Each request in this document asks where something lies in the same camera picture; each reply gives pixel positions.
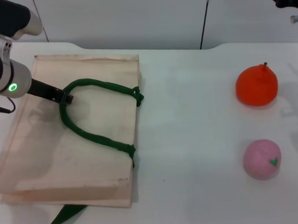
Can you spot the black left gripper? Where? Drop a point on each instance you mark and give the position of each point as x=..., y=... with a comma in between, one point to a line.
x=44, y=92

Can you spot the orange toy fruit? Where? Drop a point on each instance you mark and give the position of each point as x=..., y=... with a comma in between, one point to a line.
x=255, y=88

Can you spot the pink toy peach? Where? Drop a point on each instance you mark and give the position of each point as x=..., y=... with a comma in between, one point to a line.
x=259, y=161

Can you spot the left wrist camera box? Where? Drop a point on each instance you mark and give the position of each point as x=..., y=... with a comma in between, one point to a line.
x=6, y=19

